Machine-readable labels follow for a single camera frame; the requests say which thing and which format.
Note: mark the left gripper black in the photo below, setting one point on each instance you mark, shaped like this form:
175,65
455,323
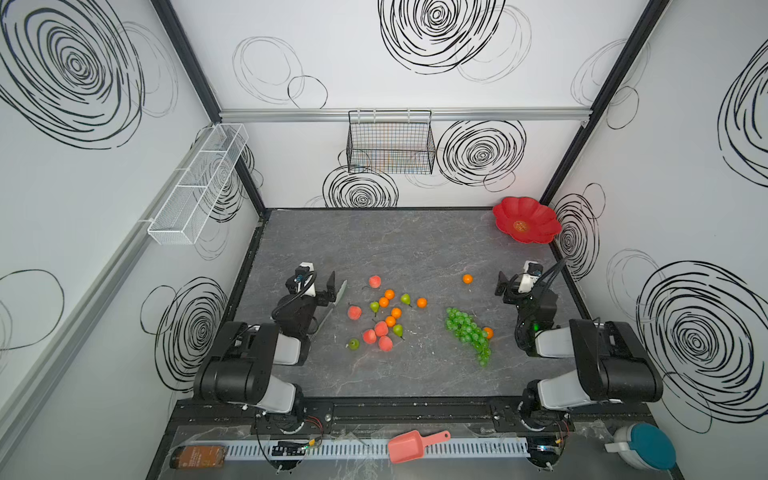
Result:
325,294

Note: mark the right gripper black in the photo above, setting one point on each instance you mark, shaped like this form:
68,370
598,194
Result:
541,288

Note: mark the green grape bunch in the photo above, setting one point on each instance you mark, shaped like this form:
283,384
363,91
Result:
467,331

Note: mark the red flower fruit bowl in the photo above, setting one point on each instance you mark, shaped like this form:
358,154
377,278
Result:
526,220

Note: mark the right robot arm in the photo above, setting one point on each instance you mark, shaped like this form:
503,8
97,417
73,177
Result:
611,365

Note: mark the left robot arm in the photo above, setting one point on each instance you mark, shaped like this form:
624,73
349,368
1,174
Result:
238,368

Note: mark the metal green-tipped tongs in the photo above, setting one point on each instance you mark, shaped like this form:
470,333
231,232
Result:
330,309

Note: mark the peach lower left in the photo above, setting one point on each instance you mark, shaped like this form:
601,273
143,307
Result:
370,336

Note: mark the peach centre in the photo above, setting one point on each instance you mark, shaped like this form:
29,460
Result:
381,329

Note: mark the peach bottom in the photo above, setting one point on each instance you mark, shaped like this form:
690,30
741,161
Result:
385,343

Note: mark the green pear lower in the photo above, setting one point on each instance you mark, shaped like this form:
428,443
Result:
398,330

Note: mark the pink plastic scoop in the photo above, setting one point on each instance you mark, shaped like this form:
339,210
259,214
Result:
412,445

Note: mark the teal lidded white jug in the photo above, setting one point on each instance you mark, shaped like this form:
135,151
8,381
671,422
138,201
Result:
644,447

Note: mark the brown bottle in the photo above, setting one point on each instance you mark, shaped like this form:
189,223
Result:
187,457

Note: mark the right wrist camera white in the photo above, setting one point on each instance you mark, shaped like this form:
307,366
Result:
532,272

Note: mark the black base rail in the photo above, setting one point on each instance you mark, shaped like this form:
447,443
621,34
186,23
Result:
331,415

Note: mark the black wire basket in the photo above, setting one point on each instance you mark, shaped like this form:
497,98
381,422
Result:
390,141

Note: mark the white slotted cable duct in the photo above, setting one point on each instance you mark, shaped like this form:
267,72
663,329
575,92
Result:
377,449

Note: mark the white mesh wall shelf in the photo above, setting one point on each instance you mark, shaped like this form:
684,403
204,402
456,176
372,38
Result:
191,202

